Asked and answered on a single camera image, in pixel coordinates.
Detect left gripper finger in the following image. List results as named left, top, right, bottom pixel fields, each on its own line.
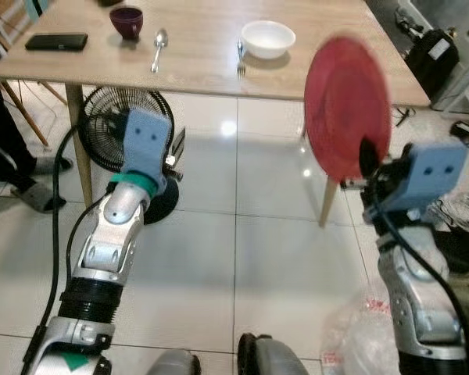
left=169, top=129, right=187, bottom=182

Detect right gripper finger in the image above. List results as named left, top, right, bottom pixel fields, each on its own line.
left=360, top=138, right=384, bottom=177

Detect red plate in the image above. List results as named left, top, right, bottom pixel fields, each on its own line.
left=303, top=34, right=394, bottom=183

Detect light wooden table leg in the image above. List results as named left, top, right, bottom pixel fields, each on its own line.
left=62, top=84, right=95, bottom=209
left=317, top=175, right=342, bottom=228

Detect black floor fan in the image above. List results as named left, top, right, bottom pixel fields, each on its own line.
left=77, top=85, right=181, bottom=227

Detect silver metal spoon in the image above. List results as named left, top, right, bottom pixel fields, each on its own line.
left=149, top=28, right=170, bottom=75

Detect silver metal fork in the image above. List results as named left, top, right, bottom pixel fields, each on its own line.
left=235, top=40, right=248, bottom=77

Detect black box white label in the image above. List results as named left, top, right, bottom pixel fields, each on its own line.
left=406, top=27, right=461, bottom=99

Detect grey slipper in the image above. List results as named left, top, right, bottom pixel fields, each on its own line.
left=11, top=179, right=68, bottom=214
left=30, top=154, right=76, bottom=175

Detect dark purple cup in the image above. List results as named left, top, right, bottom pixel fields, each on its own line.
left=109, top=5, right=145, bottom=42

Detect white ceramic bowl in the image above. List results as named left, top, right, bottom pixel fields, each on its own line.
left=240, top=20, right=297, bottom=61

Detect black smartphone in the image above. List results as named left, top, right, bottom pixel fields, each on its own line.
left=24, top=32, right=89, bottom=53

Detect person's leg black trousers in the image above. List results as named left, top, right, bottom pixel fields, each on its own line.
left=0, top=31, right=37, bottom=193

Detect grey right robot leg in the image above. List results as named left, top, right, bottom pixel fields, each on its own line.
left=236, top=333, right=310, bottom=375

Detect grey robot leg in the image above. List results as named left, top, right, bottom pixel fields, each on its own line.
left=144, top=348, right=202, bottom=375
left=236, top=333, right=310, bottom=375

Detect grey left robot leg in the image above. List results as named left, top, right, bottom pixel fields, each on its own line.
left=144, top=348, right=202, bottom=375

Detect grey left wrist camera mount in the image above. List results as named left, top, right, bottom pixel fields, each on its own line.
left=123, top=107, right=175, bottom=195

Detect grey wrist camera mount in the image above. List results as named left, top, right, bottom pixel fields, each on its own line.
left=123, top=107, right=175, bottom=195
left=381, top=142, right=469, bottom=214

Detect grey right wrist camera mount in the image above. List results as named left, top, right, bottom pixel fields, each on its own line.
left=381, top=142, right=469, bottom=214

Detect white cable bundle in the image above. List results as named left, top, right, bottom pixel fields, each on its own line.
left=433, top=191, right=469, bottom=232

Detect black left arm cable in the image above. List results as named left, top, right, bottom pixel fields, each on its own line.
left=38, top=147, right=77, bottom=354

